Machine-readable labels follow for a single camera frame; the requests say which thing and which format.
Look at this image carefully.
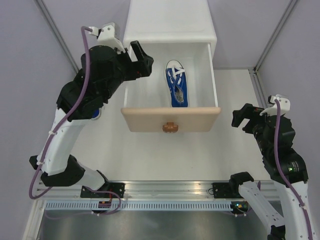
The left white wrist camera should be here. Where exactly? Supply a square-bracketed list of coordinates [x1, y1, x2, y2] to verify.
[88, 22, 126, 54]

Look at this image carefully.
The blue sneaker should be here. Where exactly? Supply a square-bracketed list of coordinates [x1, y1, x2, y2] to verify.
[165, 59, 189, 108]
[91, 108, 101, 121]

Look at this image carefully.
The aluminium frame post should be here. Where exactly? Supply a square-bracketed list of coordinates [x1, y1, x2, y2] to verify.
[34, 0, 79, 73]
[252, 0, 300, 75]

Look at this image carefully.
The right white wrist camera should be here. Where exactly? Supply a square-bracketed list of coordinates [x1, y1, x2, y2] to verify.
[259, 94, 291, 117]

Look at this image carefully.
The beige drawer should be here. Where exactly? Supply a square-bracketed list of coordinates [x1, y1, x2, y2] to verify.
[121, 42, 221, 133]

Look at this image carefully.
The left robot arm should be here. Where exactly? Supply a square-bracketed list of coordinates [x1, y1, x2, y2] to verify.
[29, 40, 154, 198]

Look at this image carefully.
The aluminium mounting rail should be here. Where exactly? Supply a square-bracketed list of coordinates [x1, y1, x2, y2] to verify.
[41, 180, 237, 201]

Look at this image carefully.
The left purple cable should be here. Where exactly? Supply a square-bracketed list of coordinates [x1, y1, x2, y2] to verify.
[29, 26, 97, 200]

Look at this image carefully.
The white slotted cable duct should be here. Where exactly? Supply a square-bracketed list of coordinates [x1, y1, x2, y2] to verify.
[45, 200, 232, 212]

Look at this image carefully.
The white cabinet frame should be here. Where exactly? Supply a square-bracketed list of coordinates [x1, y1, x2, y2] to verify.
[123, 0, 217, 52]

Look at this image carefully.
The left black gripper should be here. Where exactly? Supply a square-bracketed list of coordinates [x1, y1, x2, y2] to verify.
[103, 40, 154, 100]

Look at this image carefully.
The right aluminium frame post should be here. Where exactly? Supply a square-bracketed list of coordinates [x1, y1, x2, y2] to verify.
[252, 0, 300, 75]

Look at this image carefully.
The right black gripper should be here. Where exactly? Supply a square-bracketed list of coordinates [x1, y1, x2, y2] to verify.
[231, 102, 272, 155]

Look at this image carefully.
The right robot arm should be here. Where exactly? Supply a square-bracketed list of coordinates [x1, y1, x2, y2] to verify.
[228, 101, 318, 240]

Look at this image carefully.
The left aluminium frame post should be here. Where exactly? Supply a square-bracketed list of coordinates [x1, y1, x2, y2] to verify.
[34, 0, 79, 73]

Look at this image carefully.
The bear knob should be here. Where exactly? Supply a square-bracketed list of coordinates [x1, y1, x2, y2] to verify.
[162, 122, 179, 133]

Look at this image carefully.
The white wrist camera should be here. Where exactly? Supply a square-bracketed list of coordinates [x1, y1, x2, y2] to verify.
[88, 22, 126, 54]
[259, 94, 291, 117]

